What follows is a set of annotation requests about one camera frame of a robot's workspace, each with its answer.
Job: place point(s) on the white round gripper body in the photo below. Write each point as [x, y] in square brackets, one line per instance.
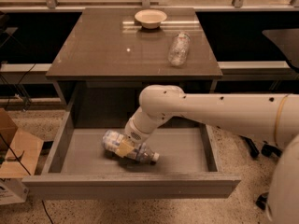
[135, 133]

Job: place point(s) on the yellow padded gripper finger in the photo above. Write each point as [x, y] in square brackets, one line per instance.
[125, 147]

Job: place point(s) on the blue label plastic bottle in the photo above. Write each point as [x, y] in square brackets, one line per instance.
[141, 153]

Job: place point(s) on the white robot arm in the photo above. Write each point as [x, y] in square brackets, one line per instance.
[273, 118]

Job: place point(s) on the open grey top drawer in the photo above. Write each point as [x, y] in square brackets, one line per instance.
[78, 167]

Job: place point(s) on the grey cabinet counter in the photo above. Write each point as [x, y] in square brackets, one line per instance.
[108, 44]

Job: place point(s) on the clear plastic bottle on counter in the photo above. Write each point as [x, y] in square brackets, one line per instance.
[179, 50]

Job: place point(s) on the cardboard box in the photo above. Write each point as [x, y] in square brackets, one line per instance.
[21, 149]

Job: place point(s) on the white bowl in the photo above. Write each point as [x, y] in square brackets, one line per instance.
[150, 18]

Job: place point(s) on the white box with label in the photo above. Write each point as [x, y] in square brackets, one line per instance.
[12, 191]

